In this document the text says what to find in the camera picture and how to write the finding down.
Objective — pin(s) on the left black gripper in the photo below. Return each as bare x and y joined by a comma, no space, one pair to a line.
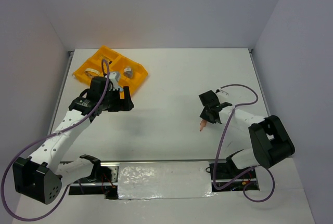
119,104

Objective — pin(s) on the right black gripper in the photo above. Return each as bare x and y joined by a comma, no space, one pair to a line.
204,116

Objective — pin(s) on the jar of paper clips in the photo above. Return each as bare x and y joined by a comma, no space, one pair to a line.
128,72

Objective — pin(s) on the clear tape roll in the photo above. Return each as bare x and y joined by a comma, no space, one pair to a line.
91,73

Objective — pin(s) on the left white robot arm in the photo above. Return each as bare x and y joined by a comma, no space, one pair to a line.
42,175

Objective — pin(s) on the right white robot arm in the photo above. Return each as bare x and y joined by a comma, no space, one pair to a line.
269,140

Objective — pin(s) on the yellow compartment tray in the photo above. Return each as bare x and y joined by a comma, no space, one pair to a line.
119,62

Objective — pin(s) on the silver foil covered plate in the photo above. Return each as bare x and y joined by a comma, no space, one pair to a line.
164,180

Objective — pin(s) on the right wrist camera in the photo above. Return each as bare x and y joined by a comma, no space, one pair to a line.
221,92

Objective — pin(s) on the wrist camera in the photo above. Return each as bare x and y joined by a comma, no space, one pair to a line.
221,92
114,78

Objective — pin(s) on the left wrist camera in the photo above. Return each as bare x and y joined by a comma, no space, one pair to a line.
114,78

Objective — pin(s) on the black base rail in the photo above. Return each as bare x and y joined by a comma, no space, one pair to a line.
107,185

